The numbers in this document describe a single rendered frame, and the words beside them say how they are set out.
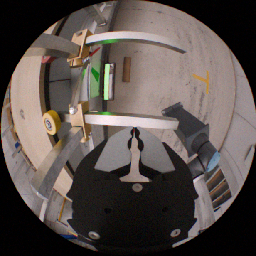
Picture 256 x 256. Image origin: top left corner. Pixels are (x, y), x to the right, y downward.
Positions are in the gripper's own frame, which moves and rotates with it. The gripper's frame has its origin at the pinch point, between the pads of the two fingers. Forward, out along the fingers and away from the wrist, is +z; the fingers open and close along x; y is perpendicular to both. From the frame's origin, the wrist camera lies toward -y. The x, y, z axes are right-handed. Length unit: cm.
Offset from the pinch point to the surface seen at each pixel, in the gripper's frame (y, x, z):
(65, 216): 762, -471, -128
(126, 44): -58, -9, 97
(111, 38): -19.6, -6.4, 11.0
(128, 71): -20, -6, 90
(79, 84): -6.3, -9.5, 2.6
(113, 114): 2.8, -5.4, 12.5
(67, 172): 32.5, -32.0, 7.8
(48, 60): -17.3, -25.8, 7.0
